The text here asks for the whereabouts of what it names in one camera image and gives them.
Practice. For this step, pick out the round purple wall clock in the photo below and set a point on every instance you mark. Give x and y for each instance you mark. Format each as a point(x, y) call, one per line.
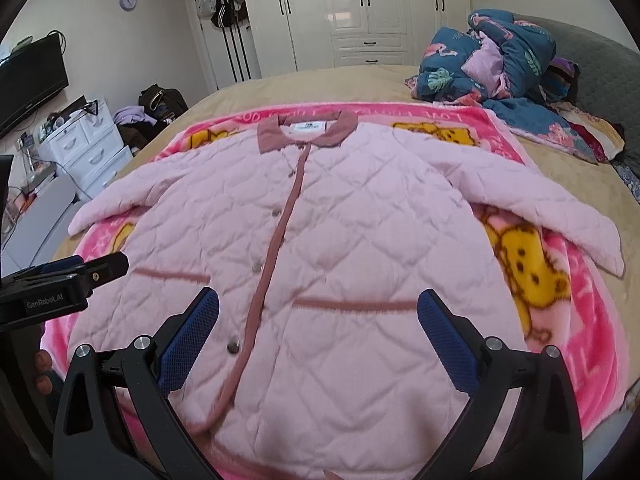
point(128, 5)

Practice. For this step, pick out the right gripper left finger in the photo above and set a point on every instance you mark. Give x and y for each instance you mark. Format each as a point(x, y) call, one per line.
point(91, 439)

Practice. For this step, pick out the pink bear fleece blanket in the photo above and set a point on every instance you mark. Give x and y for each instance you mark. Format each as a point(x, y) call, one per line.
point(545, 279)

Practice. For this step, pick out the black wall television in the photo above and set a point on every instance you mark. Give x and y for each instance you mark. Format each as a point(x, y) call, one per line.
point(30, 77)

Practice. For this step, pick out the cream white wardrobe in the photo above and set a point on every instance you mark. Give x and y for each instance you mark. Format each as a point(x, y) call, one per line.
point(294, 35)

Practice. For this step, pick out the bags hanging on door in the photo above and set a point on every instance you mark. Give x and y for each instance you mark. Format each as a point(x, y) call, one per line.
point(222, 13)

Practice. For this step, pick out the lilac clothes pile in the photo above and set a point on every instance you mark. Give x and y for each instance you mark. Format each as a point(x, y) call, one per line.
point(133, 114)

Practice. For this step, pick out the beige bed cover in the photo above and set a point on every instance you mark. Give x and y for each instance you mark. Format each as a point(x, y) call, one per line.
point(319, 205)

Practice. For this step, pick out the blue floral comforter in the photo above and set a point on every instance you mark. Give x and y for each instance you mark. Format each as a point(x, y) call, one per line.
point(508, 66)

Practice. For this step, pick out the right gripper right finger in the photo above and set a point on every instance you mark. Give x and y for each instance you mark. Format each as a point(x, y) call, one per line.
point(544, 436)

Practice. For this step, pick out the pink quilted jacket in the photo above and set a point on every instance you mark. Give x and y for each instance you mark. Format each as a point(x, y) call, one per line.
point(320, 269)

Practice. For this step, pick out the white drawer cabinet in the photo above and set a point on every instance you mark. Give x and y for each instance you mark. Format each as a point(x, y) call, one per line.
point(88, 148)

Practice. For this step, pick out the grey quilted headboard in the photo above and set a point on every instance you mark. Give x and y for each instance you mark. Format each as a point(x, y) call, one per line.
point(608, 85)

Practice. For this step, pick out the striped colourful blanket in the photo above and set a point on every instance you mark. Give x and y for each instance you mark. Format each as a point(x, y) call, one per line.
point(590, 120)

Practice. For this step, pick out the black bag on chair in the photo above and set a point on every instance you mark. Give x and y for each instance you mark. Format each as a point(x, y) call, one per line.
point(162, 104)

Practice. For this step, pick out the person's left hand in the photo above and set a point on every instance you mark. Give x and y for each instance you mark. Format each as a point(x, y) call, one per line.
point(47, 379)

